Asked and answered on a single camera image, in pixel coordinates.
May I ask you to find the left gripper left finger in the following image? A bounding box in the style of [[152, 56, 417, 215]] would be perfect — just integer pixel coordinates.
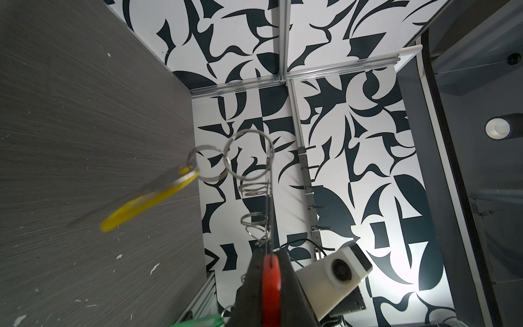
[[226, 249, 265, 327]]

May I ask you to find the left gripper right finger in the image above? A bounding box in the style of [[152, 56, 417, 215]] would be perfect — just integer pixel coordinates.
[[277, 249, 320, 327]]

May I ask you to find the yellow key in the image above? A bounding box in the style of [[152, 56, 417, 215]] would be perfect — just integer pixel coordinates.
[[65, 165, 201, 234]]

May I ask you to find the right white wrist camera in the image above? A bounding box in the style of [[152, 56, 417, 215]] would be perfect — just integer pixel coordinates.
[[296, 243, 373, 320]]

